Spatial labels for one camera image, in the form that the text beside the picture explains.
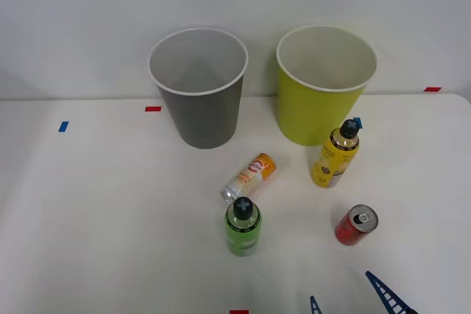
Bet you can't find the green plastic bottle black cap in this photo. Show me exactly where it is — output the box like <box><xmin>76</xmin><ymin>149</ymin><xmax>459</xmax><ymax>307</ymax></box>
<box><xmin>224</xmin><ymin>196</ymin><xmax>263</xmax><ymax>257</ymax></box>

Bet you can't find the grey plastic waste bin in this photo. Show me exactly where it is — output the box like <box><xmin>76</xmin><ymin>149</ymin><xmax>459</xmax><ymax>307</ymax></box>
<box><xmin>147</xmin><ymin>26</ymin><xmax>249</xmax><ymax>150</ymax></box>

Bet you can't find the yellow-green plastic waste bin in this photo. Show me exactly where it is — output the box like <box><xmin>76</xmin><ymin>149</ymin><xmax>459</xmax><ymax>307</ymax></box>
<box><xmin>275</xmin><ymin>24</ymin><xmax>378</xmax><ymax>147</ymax></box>

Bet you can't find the white and orange drink can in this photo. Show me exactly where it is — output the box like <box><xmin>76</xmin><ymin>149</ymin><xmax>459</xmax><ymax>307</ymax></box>
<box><xmin>220</xmin><ymin>152</ymin><xmax>278</xmax><ymax>204</ymax></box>

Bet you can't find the red drink can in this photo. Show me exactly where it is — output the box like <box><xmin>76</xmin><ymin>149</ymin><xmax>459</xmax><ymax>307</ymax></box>
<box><xmin>334</xmin><ymin>203</ymin><xmax>379</xmax><ymax>247</ymax></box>

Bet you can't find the yellow plastic bottle black cap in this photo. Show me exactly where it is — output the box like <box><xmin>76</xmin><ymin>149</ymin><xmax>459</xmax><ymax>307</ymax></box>
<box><xmin>311</xmin><ymin>118</ymin><xmax>361</xmax><ymax>190</ymax></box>

